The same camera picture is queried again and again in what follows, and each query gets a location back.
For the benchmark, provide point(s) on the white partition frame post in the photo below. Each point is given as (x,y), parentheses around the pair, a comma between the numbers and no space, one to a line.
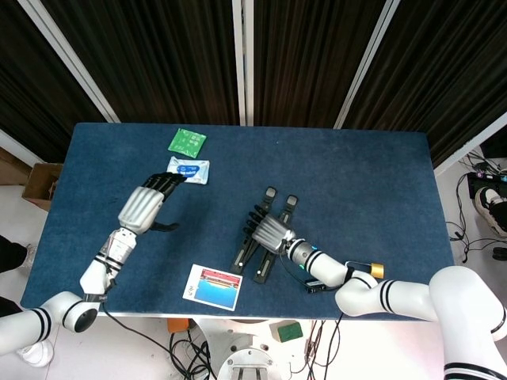
(367,59)
(69,59)
(467,148)
(20,150)
(242,59)

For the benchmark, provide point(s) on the green sachet packet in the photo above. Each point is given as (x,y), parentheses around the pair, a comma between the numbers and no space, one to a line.
(186,142)

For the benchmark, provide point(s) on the black electronics box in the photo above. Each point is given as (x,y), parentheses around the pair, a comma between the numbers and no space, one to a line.
(481,184)

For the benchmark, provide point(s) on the white person shoe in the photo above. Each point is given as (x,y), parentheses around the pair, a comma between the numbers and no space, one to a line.
(31,255)
(35,353)

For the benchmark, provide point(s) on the black trouser leg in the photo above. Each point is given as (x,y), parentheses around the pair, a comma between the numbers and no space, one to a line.
(10,253)

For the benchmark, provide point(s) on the white blue wet wipes pack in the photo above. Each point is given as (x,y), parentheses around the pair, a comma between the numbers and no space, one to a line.
(196,168)

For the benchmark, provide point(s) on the black white sneaker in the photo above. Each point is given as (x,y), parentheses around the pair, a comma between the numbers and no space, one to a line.
(489,206)

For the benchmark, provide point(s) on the brown cardboard box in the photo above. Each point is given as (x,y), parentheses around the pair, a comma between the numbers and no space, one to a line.
(37,186)

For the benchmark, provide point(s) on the dark pleated curtain panel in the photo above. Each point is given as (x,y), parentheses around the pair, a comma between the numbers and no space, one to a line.
(443,71)
(313,59)
(31,87)
(158,59)

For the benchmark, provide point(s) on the green topped wooden block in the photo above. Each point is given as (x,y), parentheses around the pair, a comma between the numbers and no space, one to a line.
(289,331)

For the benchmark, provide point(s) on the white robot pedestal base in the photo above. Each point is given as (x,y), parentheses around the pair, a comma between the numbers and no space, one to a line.
(249,360)

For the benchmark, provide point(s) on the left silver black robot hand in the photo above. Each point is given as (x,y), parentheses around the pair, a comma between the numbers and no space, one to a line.
(140,210)

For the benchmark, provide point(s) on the blue felt table cover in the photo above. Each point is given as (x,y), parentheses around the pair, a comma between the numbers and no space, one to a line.
(356,178)

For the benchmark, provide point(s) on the orange box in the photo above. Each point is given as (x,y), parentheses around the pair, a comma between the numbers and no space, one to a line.
(177,325)

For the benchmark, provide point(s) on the picture postcard with blue image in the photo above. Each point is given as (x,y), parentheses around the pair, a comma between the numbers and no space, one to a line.
(214,291)

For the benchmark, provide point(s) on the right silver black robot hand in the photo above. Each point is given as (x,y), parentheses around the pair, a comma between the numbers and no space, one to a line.
(271,233)

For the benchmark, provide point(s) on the black cylindrical capacitor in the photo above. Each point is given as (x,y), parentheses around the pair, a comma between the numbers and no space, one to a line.
(315,286)

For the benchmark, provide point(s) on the black folding stand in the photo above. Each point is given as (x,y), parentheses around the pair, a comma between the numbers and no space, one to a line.
(264,265)

